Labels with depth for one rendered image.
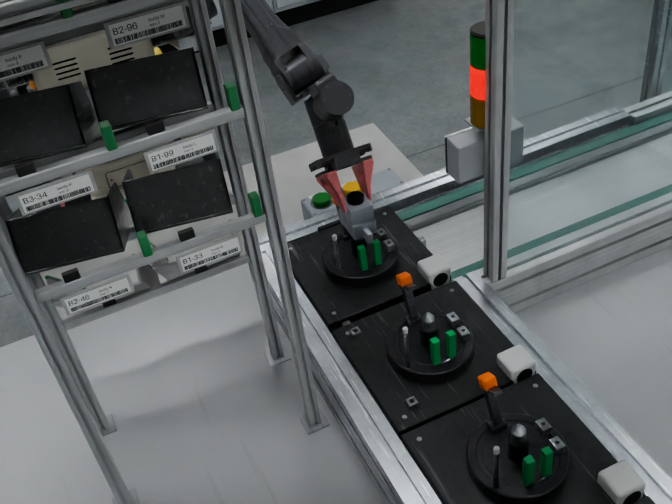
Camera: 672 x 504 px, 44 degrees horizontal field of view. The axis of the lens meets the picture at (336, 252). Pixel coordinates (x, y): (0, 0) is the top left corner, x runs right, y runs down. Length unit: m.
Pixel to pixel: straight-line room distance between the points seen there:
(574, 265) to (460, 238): 0.22
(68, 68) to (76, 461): 0.90
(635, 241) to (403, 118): 2.24
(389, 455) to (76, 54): 1.16
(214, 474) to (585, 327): 0.69
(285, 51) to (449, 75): 2.68
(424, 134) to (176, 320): 2.19
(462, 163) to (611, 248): 0.41
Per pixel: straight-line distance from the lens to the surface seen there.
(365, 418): 1.27
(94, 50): 1.96
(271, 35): 1.44
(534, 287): 1.54
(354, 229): 1.42
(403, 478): 1.21
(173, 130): 0.99
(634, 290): 1.63
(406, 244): 1.54
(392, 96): 3.93
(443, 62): 4.19
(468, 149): 1.31
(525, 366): 1.30
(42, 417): 1.57
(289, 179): 1.94
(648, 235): 1.67
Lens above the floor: 1.96
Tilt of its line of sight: 40 degrees down
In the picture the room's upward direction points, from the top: 8 degrees counter-clockwise
